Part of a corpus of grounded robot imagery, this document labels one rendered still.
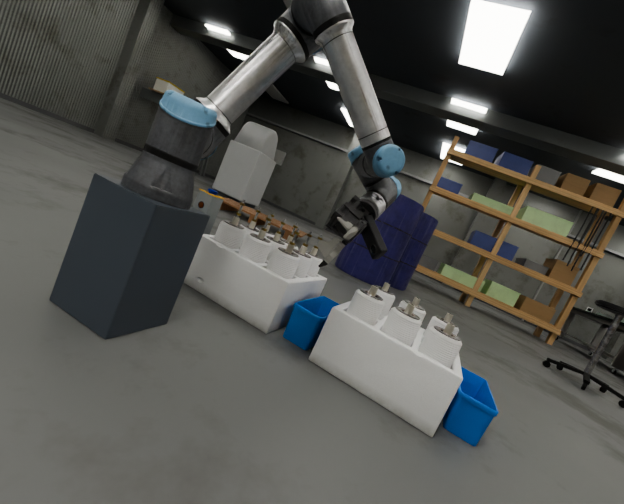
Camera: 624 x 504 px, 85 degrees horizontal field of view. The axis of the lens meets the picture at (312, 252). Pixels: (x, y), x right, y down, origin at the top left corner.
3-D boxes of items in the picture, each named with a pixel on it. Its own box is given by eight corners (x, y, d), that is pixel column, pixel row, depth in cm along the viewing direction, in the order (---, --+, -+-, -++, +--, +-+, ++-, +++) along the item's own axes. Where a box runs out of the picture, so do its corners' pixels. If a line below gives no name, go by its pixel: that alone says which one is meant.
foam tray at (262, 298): (266, 334, 108) (289, 283, 106) (177, 279, 121) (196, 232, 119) (310, 317, 144) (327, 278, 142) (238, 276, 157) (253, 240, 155)
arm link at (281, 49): (149, 129, 80) (317, -34, 80) (164, 137, 95) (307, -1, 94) (188, 168, 83) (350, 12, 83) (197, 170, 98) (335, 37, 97)
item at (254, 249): (256, 288, 125) (275, 243, 123) (248, 293, 115) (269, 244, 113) (233, 277, 126) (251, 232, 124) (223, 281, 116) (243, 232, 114)
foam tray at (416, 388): (432, 438, 89) (463, 378, 87) (307, 359, 103) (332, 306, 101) (436, 389, 126) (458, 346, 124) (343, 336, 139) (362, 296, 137)
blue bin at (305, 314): (307, 352, 107) (322, 319, 106) (278, 335, 111) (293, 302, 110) (334, 335, 135) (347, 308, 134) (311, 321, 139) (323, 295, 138)
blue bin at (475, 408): (479, 451, 94) (499, 413, 92) (440, 427, 98) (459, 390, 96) (471, 409, 122) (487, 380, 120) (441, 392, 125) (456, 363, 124)
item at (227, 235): (232, 275, 128) (250, 231, 126) (219, 277, 119) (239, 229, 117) (211, 264, 130) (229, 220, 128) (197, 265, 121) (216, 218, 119)
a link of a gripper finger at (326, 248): (306, 255, 93) (330, 230, 93) (322, 270, 92) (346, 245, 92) (305, 254, 90) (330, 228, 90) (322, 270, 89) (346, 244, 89)
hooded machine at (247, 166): (232, 198, 653) (260, 129, 638) (259, 210, 633) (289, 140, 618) (207, 189, 581) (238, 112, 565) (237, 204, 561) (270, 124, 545)
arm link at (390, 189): (374, 176, 106) (387, 200, 108) (356, 192, 100) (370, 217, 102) (395, 168, 100) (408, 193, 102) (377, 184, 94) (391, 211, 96)
